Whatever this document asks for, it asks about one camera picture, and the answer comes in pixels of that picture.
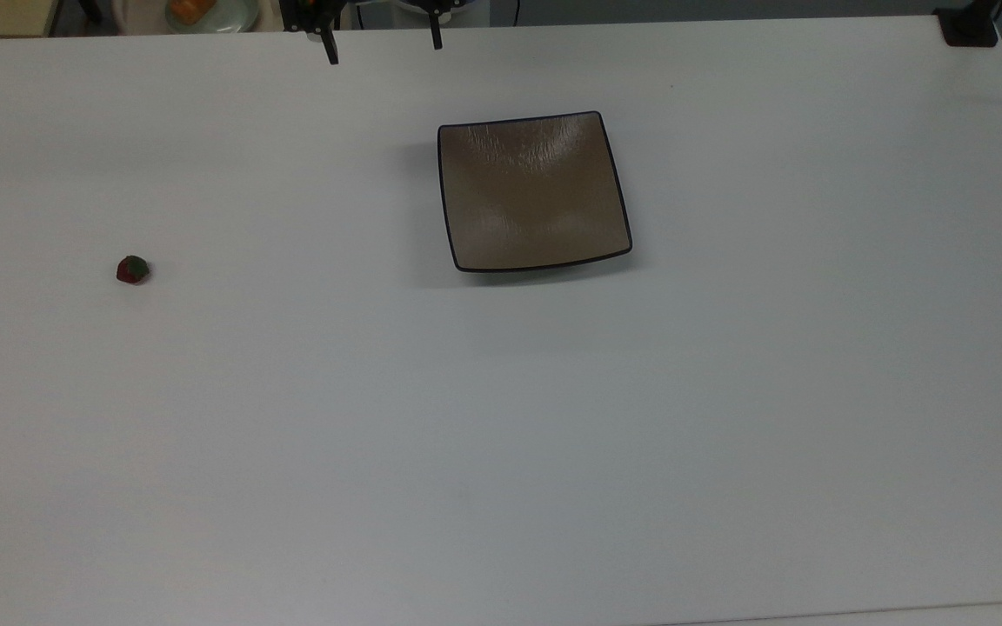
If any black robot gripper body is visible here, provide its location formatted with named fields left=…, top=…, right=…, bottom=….
left=279, top=0, right=476, bottom=34

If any square brown ceramic plate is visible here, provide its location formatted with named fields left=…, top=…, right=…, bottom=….
left=437, top=110, right=634, bottom=275

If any white bowl with orange food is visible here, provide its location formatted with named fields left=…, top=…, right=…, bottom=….
left=164, top=0, right=260, bottom=35

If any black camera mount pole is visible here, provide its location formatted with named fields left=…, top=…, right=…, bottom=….
left=934, top=0, right=1002, bottom=48

